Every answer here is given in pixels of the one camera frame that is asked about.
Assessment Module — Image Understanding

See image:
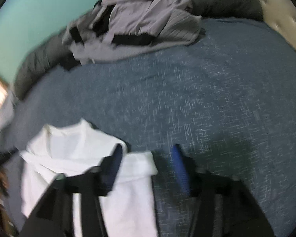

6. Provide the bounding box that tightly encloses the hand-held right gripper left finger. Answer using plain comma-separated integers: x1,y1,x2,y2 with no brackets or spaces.
18,143,124,237

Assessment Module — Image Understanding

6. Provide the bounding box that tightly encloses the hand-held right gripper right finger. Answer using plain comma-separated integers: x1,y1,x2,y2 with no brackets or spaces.
170,144,277,237

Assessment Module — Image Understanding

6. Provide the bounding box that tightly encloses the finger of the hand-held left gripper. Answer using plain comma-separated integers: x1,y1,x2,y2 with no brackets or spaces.
1,148,18,161

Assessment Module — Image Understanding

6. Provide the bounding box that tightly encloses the white long-sleeve shirt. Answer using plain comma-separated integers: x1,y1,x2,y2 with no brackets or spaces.
20,118,158,237

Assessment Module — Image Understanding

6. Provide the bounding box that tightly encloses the light grey crumpled sheet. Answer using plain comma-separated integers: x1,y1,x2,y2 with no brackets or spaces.
0,91,18,141

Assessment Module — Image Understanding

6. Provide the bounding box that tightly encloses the bed with blue patterned sheet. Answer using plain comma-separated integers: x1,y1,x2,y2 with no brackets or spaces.
0,17,296,237

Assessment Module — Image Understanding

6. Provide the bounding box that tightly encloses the grey jacket with black trim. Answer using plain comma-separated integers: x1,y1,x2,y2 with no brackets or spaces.
62,0,203,66

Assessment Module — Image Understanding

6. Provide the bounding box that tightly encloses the dark grey rolled duvet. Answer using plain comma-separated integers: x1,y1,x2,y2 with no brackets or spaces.
13,0,264,99

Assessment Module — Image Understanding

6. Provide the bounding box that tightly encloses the cream tufted headboard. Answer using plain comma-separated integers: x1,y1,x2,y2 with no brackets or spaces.
244,0,296,62

